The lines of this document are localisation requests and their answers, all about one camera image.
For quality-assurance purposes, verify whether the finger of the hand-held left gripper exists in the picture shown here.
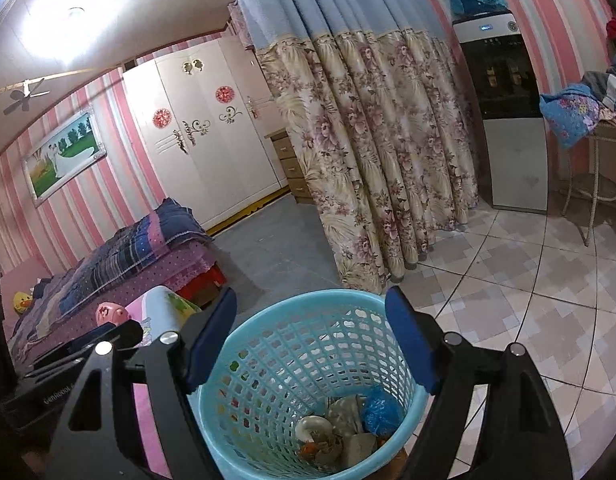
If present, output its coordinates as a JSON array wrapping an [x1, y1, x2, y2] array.
[[32, 320, 144, 377]]

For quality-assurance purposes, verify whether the framed wall picture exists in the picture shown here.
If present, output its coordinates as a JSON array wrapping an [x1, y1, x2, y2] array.
[[20, 105, 108, 208]]

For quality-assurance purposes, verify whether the cartoon printed small table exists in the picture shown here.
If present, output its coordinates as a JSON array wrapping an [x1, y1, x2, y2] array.
[[112, 285, 205, 480]]

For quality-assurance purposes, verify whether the white ceiling fan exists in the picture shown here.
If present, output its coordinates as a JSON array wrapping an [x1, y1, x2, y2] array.
[[2, 78, 51, 116]]

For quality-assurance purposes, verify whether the pile of clothes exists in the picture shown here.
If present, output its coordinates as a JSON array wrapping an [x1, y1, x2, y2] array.
[[583, 35, 616, 133]]

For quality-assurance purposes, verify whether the blue floral curtain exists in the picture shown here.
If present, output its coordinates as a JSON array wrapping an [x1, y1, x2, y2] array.
[[223, 0, 481, 296]]

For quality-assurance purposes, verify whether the red box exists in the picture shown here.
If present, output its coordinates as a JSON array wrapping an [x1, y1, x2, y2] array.
[[177, 266, 223, 308]]

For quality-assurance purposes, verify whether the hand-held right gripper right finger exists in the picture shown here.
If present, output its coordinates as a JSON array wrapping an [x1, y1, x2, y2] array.
[[385, 285, 574, 480]]

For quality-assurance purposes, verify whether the light blue plastic basket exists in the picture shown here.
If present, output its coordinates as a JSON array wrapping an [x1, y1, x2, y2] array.
[[197, 288, 431, 478]]

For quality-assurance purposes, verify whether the pink pig toy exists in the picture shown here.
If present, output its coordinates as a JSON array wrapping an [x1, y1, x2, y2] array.
[[96, 301, 131, 328]]

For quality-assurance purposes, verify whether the wicker stand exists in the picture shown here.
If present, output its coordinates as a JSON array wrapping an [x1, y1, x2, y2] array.
[[560, 120, 616, 248]]

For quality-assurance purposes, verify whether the grey water dispenser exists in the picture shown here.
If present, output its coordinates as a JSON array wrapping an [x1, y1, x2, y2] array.
[[452, 10, 550, 215]]

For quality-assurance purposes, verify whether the blue floral cloth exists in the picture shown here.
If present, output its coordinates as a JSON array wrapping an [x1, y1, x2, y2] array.
[[539, 85, 601, 150]]

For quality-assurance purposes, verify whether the pink valance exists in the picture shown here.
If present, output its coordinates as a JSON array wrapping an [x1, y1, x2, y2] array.
[[228, 2, 256, 51]]

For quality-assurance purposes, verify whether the crumpled white wrapper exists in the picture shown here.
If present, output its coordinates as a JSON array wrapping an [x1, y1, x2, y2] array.
[[328, 395, 363, 436]]

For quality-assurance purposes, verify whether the bed with patterned bedding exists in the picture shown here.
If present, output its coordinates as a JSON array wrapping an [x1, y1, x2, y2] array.
[[10, 199, 209, 361]]

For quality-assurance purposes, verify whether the round ceiling light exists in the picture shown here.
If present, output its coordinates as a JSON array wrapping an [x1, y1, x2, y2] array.
[[25, 0, 131, 58]]

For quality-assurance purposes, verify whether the white wardrobe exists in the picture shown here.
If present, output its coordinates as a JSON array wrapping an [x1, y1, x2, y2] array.
[[122, 37, 291, 236]]

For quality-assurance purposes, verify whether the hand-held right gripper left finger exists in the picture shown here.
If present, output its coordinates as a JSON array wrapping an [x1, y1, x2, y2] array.
[[45, 287, 237, 480]]

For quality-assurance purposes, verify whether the white paper cup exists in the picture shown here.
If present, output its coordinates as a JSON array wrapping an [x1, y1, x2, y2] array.
[[294, 416, 333, 448]]

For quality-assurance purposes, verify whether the wooden drawer chest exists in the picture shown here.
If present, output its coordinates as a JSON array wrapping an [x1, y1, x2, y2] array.
[[265, 127, 316, 206]]

